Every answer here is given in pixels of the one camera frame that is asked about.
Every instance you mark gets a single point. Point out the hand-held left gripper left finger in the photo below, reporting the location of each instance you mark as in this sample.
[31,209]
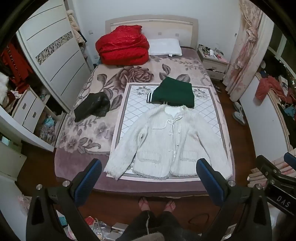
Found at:
[89,179]

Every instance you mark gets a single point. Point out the beige bed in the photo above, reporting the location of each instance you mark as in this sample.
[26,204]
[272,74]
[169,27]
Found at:
[150,24]

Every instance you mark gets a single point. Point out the folded green garment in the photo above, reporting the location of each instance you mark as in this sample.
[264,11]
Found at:
[177,92]

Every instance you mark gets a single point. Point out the stack of pink folded cloths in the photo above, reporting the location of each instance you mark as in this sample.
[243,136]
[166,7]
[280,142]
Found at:
[277,169]

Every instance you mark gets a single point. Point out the white drawer unit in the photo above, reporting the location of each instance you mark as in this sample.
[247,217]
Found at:
[27,109]

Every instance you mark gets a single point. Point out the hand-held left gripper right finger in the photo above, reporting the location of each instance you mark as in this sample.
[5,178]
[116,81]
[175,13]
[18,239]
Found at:
[211,183]

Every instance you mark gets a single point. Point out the person's right foot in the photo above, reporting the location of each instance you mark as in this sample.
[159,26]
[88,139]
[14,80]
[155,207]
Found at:
[169,205]

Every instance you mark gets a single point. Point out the pile of dark clothes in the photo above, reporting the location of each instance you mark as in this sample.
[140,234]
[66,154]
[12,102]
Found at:
[274,66]

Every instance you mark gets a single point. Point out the clutter of small boxes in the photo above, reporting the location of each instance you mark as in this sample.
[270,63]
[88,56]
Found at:
[108,228]

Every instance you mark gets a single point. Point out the white pillow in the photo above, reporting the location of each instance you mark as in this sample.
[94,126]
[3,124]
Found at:
[164,46]

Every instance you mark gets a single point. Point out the grey slipper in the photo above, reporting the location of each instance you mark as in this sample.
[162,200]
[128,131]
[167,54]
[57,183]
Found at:
[238,107]
[239,118]

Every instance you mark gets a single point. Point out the white quilted mat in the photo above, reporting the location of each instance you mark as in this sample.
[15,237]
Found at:
[136,111]

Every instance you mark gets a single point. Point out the beige nightstand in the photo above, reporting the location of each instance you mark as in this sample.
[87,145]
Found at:
[215,66]

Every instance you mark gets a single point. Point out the beige hanging clothes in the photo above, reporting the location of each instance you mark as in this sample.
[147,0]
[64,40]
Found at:
[75,25]

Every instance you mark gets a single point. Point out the red jacket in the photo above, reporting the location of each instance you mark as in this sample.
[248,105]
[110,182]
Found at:
[268,88]

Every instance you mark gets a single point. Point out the red quilt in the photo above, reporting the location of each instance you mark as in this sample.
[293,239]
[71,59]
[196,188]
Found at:
[122,46]

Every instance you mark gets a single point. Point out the hanging red clothes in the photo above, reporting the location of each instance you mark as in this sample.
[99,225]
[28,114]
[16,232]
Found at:
[13,64]

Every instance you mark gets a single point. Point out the white sliding-door wardrobe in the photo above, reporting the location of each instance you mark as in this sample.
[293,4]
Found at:
[57,53]

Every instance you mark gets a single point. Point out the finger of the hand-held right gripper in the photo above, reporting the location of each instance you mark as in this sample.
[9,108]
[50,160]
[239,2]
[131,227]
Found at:
[291,158]
[266,165]

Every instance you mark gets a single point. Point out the person's left foot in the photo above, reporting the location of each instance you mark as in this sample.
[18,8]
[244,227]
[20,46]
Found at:
[143,204]

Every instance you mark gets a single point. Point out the pink floral curtain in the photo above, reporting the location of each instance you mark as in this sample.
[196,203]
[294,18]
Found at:
[246,53]

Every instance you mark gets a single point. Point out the person's legs in dark pants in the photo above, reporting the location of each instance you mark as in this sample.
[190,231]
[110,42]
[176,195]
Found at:
[159,227]

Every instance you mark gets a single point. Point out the white fuzzy jacket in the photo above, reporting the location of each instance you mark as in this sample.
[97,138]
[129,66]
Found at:
[170,139]

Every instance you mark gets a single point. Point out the person's foot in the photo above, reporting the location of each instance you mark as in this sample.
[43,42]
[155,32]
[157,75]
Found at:
[143,204]
[169,205]

